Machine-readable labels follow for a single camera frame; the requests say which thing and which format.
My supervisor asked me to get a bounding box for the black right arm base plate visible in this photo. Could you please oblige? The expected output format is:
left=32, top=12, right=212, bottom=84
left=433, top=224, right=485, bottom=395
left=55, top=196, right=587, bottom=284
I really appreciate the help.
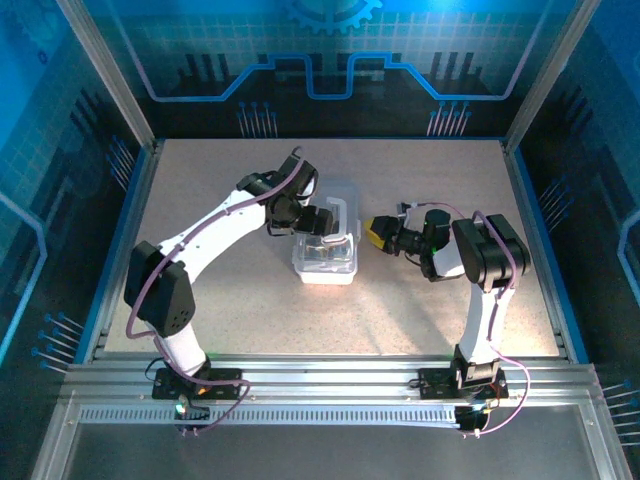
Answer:
left=418, top=367, right=510, bottom=401

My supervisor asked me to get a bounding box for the slotted grey cable duct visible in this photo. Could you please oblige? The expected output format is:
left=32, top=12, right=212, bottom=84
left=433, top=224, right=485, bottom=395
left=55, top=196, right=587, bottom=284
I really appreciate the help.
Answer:
left=79, top=405, right=460, bottom=426

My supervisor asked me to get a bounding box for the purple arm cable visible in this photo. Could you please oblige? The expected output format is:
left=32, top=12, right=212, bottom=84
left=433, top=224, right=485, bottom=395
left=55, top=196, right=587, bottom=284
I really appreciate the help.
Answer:
left=413, top=201, right=531, bottom=439
left=124, top=145, right=305, bottom=437

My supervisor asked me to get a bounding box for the clear plastic tool box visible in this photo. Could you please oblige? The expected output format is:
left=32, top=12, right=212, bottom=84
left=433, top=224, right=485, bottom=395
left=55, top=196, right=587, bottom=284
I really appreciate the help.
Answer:
left=291, top=179, right=362, bottom=286

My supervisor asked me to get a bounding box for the grey metal panel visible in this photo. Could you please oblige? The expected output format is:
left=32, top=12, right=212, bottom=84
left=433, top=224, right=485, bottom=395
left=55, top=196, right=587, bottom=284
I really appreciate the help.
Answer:
left=64, top=423, right=601, bottom=480

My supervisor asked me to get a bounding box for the aluminium frame post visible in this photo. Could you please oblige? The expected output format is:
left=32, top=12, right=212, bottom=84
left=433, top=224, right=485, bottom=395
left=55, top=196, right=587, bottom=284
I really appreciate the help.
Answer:
left=503, top=0, right=604, bottom=151
left=53, top=0, right=157, bottom=151

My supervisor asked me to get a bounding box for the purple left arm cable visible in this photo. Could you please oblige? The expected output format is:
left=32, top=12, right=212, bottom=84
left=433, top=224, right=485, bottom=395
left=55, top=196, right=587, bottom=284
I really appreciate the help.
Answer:
left=124, top=145, right=305, bottom=437

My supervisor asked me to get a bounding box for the small black controller board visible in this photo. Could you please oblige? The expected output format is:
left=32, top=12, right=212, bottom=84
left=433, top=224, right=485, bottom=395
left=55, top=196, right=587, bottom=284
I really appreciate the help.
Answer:
left=172, top=399, right=211, bottom=424
left=457, top=405, right=494, bottom=434

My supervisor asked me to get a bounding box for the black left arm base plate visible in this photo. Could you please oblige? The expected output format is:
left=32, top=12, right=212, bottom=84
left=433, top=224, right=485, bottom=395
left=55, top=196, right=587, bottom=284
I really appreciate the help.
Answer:
left=152, top=367, right=245, bottom=401

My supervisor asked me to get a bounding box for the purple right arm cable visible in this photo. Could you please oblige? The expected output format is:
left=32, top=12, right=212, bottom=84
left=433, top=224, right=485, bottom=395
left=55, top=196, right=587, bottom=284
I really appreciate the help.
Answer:
left=413, top=201, right=531, bottom=439

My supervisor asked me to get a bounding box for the aluminium mounting rail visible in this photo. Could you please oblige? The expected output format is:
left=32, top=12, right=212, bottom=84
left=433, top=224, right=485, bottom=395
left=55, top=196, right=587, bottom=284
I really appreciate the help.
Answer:
left=62, top=352, right=609, bottom=409

